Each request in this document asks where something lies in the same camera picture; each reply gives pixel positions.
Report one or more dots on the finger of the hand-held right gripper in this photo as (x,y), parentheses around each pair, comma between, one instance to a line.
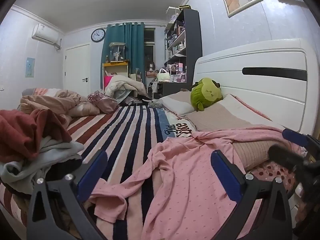
(282,156)
(293,135)

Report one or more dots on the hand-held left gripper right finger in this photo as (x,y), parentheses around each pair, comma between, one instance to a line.
(223,172)

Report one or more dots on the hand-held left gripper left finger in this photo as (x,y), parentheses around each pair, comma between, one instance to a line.
(93,172)

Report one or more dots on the pink dotted garment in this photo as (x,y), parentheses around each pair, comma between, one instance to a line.
(187,180)

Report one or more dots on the polka dot cloth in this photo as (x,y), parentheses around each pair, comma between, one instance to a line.
(275,177)

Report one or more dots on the pale mint garment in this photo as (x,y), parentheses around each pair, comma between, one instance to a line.
(57,150)

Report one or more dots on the striped fleece blanket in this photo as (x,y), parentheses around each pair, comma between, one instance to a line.
(130,135)

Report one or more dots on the beige pillow towel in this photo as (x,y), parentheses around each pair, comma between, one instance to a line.
(217,120)

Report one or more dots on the white pillow with pink trim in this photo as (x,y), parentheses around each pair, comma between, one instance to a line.
(245,107)

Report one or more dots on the pink satin bag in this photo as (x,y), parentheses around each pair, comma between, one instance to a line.
(105,102)

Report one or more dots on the white bed headboard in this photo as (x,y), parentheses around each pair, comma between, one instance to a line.
(270,65)

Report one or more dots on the green plush toy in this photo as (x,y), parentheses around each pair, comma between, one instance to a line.
(205,92)

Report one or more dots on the beige duvet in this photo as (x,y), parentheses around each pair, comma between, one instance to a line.
(50,102)

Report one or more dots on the red garment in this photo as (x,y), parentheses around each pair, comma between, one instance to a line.
(20,132)

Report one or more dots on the magenta bag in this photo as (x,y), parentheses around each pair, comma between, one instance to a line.
(108,82)

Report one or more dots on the cream bedding pile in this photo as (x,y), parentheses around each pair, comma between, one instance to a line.
(125,83)

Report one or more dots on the dark desk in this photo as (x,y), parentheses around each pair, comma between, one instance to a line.
(167,87)

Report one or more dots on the white door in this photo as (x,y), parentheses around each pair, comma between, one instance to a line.
(76,67)

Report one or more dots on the white handbag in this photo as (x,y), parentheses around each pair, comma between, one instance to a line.
(163,75)

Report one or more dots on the wig on stand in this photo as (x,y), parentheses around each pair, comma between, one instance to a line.
(151,67)

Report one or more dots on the glass display case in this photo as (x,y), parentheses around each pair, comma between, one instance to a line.
(117,52)

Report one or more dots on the teal curtain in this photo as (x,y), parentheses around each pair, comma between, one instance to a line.
(135,47)

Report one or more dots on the window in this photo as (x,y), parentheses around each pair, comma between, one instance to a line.
(149,52)

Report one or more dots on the dark bookshelf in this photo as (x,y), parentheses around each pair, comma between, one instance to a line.
(191,42)

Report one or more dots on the white air conditioner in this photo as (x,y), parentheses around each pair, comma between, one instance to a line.
(45,33)

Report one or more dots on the small wall poster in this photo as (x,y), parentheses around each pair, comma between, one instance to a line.
(30,67)

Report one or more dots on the round wall clock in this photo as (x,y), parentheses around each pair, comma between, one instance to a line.
(98,35)

